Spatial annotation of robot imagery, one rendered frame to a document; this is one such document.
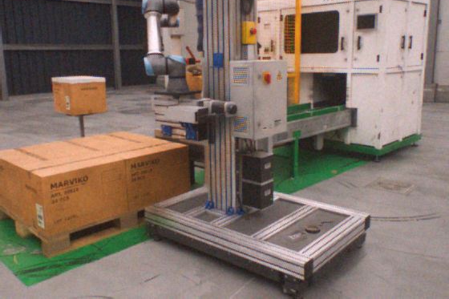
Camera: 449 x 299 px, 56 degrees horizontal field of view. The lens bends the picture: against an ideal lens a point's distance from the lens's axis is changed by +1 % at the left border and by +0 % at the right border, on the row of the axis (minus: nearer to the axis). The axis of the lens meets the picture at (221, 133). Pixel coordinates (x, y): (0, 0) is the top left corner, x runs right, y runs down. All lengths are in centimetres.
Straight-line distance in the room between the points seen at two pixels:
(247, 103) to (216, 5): 66
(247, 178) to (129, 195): 92
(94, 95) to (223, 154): 258
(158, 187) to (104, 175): 49
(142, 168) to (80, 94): 199
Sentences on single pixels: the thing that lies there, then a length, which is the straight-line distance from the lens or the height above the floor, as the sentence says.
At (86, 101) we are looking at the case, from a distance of 503.
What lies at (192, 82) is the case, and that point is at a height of 104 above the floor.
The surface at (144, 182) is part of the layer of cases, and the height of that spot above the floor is 33.
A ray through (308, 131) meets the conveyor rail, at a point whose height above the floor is 46.
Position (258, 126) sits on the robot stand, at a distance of 253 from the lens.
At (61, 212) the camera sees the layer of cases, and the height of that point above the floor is 28.
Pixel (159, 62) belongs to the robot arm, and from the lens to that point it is 276.
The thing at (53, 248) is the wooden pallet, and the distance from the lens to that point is 303.
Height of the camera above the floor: 128
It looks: 11 degrees down
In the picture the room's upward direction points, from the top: 1 degrees counter-clockwise
